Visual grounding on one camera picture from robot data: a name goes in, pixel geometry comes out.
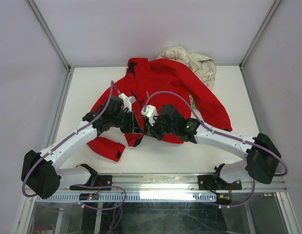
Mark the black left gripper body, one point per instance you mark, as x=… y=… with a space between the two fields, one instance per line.
x=123 y=121

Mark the aluminium right frame post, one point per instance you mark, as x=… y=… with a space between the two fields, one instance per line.
x=260 y=32

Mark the aluminium left frame post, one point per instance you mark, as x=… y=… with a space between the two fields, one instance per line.
x=48 y=33

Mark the aluminium mounting rail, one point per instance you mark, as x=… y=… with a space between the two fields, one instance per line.
x=184 y=182

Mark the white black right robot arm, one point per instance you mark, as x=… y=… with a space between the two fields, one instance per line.
x=259 y=157

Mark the aluminium frame post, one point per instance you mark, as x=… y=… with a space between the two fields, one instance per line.
x=48 y=33
x=260 y=32

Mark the white perforated cable tray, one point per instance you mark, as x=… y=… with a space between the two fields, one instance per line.
x=143 y=196

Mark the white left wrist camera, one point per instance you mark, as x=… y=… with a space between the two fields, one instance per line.
x=127 y=101

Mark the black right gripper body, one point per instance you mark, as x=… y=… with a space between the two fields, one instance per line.
x=163 y=128

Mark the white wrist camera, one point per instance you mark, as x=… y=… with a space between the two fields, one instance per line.
x=127 y=101
x=149 y=112

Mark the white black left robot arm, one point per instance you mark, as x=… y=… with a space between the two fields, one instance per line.
x=42 y=170

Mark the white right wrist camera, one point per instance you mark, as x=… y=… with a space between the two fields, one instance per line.
x=149 y=112

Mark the cream green printed cloth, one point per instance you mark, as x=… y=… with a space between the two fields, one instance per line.
x=197 y=72

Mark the red zip jacket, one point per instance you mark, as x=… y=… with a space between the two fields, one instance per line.
x=176 y=84

